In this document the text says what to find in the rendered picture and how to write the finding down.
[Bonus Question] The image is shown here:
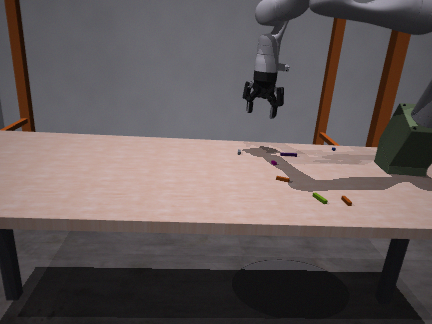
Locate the orange rod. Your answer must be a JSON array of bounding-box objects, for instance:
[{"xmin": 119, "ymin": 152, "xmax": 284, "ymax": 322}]
[
  {"xmin": 276, "ymin": 176, "xmax": 290, "ymax": 182},
  {"xmin": 341, "ymin": 196, "xmax": 352, "ymax": 206}
]

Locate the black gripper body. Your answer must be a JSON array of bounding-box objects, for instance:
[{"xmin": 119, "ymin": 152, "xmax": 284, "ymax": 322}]
[{"xmin": 252, "ymin": 70, "xmax": 278, "ymax": 99}]

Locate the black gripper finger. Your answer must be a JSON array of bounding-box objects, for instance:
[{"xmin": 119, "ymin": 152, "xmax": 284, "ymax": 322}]
[
  {"xmin": 262, "ymin": 87, "xmax": 284, "ymax": 119},
  {"xmin": 243, "ymin": 81, "xmax": 260, "ymax": 113}
]

